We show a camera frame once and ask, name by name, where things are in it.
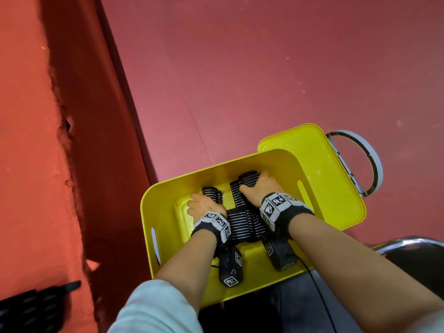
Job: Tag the person's left hand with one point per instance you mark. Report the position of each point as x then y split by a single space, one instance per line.
205 206

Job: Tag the person's right hand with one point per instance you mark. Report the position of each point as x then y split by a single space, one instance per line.
263 189

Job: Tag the yellow plastic bin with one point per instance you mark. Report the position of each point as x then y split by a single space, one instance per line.
166 211

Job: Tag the yellow bin lid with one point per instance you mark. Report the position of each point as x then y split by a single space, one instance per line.
326 176

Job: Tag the person's right forearm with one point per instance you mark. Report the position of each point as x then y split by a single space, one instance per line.
361 267

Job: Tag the person's left forearm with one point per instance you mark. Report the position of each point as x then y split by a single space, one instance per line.
191 263

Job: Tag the black wristband with marker tags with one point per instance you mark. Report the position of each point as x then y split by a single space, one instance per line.
283 210
211 227

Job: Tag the light blue sleeve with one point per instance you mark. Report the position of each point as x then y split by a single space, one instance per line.
152 312
433 324

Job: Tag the black trousers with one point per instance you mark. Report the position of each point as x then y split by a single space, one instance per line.
277 308

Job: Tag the grey metal stand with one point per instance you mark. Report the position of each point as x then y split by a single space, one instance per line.
409 242

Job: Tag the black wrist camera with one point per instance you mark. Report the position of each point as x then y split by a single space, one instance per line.
231 265
279 253

